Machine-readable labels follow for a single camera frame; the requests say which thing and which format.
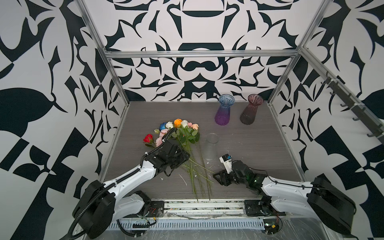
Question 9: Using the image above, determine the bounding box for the purple blue glass vase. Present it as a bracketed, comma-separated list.
[215, 94, 235, 126]

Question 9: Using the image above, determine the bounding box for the cream artificial rose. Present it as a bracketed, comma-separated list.
[181, 120, 189, 128]

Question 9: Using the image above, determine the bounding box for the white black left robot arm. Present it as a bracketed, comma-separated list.
[63, 128, 190, 240]

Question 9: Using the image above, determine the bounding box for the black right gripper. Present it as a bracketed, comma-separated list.
[211, 168, 249, 188]

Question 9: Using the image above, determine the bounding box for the white artificial rose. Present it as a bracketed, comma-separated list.
[166, 122, 175, 130]

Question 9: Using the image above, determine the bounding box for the red artificial rose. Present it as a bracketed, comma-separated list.
[143, 134, 156, 149]

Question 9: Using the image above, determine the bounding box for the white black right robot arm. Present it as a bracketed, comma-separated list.
[213, 155, 357, 236]

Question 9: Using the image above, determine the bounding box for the grey wall hook rail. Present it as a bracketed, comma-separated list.
[322, 76, 384, 145]

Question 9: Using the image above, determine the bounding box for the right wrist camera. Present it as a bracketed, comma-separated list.
[219, 154, 233, 174]

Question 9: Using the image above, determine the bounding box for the smoky pink glass vase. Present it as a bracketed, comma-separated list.
[240, 94, 264, 125]

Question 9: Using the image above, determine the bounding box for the clear ribbed glass vase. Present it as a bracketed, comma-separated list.
[203, 133, 219, 161]

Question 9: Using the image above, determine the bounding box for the aluminium frame crossbar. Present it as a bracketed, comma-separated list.
[105, 50, 298, 59]

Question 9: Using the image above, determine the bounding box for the white slotted cable duct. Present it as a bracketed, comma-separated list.
[120, 219, 265, 231]

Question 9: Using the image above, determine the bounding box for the orange artificial rose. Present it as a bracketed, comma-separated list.
[174, 119, 183, 128]

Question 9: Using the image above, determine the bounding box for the blue artificial rose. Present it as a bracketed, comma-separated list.
[159, 123, 167, 131]

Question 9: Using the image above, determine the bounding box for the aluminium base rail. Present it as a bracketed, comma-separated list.
[147, 199, 265, 217]

